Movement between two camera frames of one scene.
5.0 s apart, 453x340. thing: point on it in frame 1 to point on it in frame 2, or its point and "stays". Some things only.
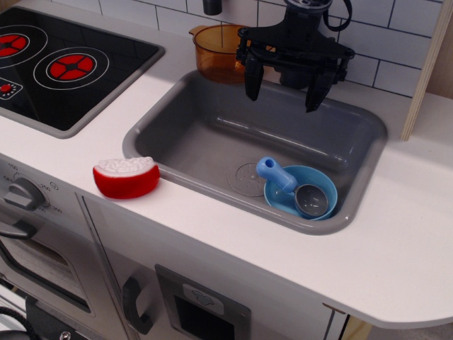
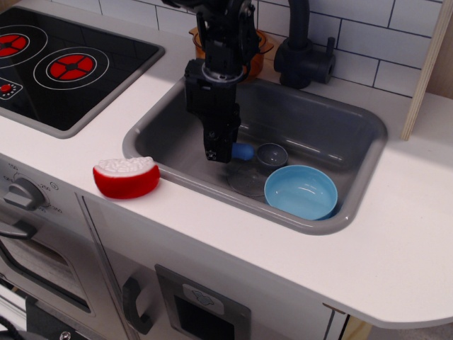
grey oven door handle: (29, 231) stays
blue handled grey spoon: (310, 200) to (272, 154)
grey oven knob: (25, 193) stays
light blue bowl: (284, 200) stays
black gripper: (295, 39) to (212, 97)
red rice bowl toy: (127, 178) stays
